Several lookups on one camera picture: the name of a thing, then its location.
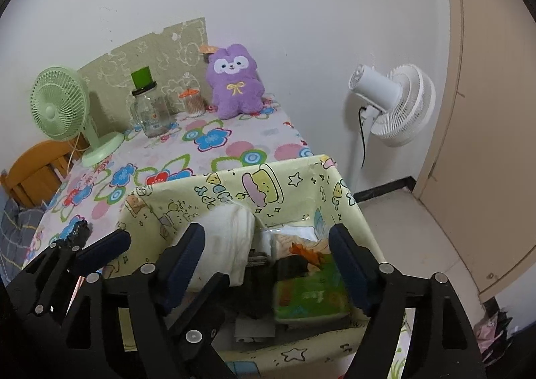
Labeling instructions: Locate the grey plaid bedding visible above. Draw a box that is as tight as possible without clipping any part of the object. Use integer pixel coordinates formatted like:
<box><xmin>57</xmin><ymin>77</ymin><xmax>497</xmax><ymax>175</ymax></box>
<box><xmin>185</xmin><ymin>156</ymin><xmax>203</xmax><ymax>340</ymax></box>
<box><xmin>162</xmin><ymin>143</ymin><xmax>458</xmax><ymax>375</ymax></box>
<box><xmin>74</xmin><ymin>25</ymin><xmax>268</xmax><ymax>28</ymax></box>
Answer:
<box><xmin>0</xmin><ymin>192</ymin><xmax>47</xmax><ymax>279</ymax></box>

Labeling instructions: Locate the white fan cable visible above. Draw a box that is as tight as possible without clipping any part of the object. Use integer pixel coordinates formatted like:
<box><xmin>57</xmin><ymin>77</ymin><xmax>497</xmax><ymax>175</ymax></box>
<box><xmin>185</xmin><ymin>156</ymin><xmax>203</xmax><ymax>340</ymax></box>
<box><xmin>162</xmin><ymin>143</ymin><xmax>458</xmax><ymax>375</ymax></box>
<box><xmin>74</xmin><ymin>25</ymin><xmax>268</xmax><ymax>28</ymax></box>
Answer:
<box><xmin>68</xmin><ymin>134</ymin><xmax>85</xmax><ymax>166</ymax></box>

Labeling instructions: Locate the wooden chair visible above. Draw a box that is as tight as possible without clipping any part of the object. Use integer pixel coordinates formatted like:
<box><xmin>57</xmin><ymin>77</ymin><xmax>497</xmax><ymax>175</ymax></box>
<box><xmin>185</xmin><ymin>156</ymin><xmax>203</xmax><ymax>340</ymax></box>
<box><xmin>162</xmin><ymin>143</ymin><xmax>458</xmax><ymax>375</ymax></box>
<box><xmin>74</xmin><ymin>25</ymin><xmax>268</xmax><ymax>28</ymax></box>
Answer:
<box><xmin>0</xmin><ymin>138</ymin><xmax>90</xmax><ymax>210</ymax></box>

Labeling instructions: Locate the floral tablecloth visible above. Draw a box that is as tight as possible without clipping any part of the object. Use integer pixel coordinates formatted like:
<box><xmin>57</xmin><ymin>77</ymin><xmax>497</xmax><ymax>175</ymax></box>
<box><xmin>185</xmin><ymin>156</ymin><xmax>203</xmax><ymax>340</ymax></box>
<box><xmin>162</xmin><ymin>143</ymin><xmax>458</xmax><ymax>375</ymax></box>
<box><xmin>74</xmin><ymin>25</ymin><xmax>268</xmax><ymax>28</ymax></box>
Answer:
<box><xmin>23</xmin><ymin>92</ymin><xmax>413</xmax><ymax>379</ymax></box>

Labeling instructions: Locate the white cloth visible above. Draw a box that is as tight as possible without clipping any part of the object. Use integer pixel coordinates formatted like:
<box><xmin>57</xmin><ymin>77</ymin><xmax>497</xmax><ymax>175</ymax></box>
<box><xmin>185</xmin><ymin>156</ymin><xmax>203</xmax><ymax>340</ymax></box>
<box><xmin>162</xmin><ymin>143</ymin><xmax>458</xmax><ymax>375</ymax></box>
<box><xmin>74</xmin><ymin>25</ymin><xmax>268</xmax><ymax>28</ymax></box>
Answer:
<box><xmin>188</xmin><ymin>203</ymin><xmax>257</xmax><ymax>292</ymax></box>

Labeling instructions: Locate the colourful plastic tissue packet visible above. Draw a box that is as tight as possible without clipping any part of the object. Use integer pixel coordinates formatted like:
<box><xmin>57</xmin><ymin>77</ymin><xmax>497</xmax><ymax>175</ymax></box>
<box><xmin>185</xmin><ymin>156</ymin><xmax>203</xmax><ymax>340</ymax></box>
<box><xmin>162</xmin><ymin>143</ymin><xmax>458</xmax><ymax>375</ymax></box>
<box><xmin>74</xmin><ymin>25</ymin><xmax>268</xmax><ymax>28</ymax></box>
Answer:
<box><xmin>272</xmin><ymin>232</ymin><xmax>356</xmax><ymax>323</ymax></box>

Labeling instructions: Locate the pink patterned bag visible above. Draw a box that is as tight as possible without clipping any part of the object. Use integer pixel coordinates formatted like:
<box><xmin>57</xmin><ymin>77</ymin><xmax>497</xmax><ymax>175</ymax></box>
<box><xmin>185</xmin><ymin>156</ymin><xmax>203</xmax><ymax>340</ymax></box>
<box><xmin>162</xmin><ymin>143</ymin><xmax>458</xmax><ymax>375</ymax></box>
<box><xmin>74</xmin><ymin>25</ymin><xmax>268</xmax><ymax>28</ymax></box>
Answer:
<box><xmin>475</xmin><ymin>310</ymin><xmax>514</xmax><ymax>363</ymax></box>

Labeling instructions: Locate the black soft pouch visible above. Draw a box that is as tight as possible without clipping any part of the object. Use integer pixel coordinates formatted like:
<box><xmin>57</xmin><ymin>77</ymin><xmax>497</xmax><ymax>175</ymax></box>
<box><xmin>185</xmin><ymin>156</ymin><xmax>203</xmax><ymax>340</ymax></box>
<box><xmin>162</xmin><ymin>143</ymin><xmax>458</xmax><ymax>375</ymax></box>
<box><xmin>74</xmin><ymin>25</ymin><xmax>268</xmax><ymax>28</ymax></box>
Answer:
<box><xmin>226</xmin><ymin>257</ymin><xmax>302</xmax><ymax>317</ymax></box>

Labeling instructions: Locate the beige door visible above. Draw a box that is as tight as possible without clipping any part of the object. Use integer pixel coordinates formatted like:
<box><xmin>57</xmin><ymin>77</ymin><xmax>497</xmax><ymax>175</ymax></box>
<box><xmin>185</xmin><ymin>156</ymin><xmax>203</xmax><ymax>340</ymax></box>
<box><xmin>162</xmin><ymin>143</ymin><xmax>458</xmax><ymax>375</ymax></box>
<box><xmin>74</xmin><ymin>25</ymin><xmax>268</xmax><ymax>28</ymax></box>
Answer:
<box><xmin>412</xmin><ymin>0</ymin><xmax>536</xmax><ymax>304</ymax></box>

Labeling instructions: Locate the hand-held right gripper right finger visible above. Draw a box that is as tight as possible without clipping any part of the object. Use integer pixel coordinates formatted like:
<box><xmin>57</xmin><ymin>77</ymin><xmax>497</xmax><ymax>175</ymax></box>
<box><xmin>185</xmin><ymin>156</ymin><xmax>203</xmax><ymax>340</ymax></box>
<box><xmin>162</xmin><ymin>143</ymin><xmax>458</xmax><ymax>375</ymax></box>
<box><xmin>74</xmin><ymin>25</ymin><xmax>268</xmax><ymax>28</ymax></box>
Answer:
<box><xmin>329</xmin><ymin>224</ymin><xmax>486</xmax><ymax>379</ymax></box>

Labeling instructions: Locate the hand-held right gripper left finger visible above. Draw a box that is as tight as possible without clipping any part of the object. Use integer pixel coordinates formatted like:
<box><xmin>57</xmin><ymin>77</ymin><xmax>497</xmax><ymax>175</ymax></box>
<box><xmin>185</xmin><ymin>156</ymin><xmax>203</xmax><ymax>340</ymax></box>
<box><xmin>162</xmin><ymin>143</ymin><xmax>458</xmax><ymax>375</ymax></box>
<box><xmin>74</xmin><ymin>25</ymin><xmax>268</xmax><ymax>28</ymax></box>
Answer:
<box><xmin>63</xmin><ymin>223</ymin><xmax>235</xmax><ymax>379</ymax></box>

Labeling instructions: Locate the black baseboard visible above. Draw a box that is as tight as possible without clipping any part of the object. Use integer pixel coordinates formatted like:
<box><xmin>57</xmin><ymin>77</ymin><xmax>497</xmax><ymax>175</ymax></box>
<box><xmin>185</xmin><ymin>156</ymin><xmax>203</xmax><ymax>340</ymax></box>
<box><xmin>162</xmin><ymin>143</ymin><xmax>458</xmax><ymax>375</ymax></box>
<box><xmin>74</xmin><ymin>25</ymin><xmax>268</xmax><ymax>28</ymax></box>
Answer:
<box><xmin>354</xmin><ymin>177</ymin><xmax>415</xmax><ymax>200</ymax></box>

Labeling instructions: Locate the white standing fan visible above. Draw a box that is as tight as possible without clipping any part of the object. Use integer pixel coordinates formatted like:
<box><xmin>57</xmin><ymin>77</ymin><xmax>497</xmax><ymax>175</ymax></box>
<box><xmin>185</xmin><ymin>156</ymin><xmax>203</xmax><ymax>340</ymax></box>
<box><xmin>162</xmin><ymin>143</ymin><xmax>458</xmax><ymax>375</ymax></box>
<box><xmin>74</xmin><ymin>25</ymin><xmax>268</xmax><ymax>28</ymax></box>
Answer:
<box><xmin>349</xmin><ymin>64</ymin><xmax>436</xmax><ymax>195</ymax></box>

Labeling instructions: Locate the green desk fan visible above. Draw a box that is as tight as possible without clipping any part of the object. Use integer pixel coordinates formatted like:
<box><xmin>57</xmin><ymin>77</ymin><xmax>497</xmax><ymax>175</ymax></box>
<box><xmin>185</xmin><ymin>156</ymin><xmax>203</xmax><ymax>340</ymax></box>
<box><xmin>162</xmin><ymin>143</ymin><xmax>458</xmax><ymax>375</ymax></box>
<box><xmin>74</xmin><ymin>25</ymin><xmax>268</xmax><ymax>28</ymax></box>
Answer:
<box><xmin>30</xmin><ymin>66</ymin><xmax>125</xmax><ymax>168</ymax></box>

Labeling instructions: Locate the swab jar with orange lid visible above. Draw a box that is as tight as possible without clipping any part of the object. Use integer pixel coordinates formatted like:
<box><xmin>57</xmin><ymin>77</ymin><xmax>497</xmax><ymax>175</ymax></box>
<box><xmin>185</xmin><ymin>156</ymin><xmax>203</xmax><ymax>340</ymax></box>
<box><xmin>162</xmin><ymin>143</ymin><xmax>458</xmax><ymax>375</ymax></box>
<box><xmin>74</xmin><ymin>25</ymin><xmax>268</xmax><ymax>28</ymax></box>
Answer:
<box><xmin>180</xmin><ymin>88</ymin><xmax>206</xmax><ymax>118</ymax></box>

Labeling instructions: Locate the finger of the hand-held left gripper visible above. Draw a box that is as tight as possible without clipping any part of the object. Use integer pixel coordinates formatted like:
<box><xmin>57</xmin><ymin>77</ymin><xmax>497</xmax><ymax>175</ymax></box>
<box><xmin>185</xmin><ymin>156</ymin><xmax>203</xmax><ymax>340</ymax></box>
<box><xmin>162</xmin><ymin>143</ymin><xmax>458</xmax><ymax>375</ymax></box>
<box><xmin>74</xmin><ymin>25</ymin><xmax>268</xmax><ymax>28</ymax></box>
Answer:
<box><xmin>17</xmin><ymin>230</ymin><xmax>131</xmax><ymax>363</ymax></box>
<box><xmin>6</xmin><ymin>222</ymin><xmax>90</xmax><ymax>292</ymax></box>

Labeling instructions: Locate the purple plush bunny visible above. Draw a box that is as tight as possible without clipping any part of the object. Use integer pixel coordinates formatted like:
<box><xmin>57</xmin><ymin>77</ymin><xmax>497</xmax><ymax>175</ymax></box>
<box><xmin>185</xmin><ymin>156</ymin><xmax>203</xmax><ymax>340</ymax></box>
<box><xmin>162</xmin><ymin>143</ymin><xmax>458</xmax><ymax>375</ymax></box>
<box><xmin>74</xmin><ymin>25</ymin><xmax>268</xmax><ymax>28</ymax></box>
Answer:
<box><xmin>205</xmin><ymin>43</ymin><xmax>265</xmax><ymax>120</ymax></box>

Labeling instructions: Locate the white paper card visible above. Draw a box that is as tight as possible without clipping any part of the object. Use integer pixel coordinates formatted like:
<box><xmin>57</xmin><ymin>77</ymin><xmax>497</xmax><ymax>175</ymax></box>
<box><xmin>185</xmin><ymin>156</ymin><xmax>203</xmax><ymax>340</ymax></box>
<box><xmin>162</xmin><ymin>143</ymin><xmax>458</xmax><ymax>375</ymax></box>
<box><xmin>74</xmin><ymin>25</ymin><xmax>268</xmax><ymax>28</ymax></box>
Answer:
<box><xmin>234</xmin><ymin>314</ymin><xmax>277</xmax><ymax>342</ymax></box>

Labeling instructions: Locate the glass mug jar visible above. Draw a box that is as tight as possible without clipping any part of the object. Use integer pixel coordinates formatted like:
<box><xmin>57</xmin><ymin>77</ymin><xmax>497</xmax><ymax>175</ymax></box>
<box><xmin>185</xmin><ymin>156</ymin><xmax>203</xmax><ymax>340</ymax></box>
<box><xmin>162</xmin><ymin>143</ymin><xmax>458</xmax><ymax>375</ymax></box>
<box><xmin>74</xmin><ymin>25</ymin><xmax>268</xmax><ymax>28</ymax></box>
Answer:
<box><xmin>130</xmin><ymin>86</ymin><xmax>172</xmax><ymax>138</ymax></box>

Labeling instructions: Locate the green patterned board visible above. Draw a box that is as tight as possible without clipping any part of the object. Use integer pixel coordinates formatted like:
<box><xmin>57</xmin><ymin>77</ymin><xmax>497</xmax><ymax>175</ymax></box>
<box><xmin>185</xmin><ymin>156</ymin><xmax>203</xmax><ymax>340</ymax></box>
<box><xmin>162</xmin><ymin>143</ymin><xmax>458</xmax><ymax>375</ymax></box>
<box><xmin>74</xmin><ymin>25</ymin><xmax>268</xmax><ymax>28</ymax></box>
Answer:
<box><xmin>77</xmin><ymin>17</ymin><xmax>209</xmax><ymax>120</ymax></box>

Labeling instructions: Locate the black fan cable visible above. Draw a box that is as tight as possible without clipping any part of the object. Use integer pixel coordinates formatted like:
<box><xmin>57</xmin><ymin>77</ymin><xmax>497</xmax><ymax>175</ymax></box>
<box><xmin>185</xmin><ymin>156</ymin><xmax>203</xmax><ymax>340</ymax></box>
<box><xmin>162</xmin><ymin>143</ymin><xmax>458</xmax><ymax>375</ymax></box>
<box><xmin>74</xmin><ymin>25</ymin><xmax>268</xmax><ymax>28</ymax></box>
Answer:
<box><xmin>358</xmin><ymin>105</ymin><xmax>370</xmax><ymax>168</ymax></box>

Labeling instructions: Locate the yellow cartoon print storage box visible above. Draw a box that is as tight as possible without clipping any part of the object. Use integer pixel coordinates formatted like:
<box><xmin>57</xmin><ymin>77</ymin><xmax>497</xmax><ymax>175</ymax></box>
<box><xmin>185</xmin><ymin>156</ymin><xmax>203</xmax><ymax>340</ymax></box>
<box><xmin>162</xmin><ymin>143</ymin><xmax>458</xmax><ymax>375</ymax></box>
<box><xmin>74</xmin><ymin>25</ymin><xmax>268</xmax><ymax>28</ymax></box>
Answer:
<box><xmin>100</xmin><ymin>154</ymin><xmax>405</xmax><ymax>379</ymax></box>

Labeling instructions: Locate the green plastic cup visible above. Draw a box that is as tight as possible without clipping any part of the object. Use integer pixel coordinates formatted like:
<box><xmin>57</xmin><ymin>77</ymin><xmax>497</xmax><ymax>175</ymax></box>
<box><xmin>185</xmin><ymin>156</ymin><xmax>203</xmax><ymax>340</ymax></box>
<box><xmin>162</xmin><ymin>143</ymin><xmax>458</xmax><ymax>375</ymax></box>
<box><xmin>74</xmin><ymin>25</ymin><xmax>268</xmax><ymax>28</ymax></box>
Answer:
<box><xmin>131</xmin><ymin>66</ymin><xmax>155</xmax><ymax>90</ymax></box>

